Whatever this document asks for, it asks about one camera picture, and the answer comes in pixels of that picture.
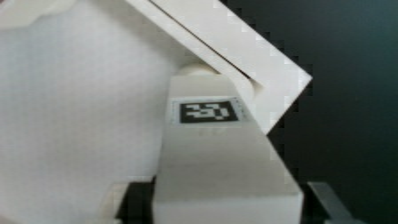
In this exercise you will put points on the white desk tabletop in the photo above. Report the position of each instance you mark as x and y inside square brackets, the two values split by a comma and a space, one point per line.
[88, 54]

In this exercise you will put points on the white desk leg three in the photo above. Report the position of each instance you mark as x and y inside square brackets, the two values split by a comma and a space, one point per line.
[222, 183]

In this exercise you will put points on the white L-shaped obstacle fence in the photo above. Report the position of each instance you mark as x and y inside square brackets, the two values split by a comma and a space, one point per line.
[277, 76]

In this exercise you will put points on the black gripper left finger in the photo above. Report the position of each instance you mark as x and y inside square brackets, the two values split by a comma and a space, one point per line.
[124, 206]

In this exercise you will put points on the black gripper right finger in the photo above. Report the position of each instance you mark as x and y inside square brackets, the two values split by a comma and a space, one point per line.
[323, 210]

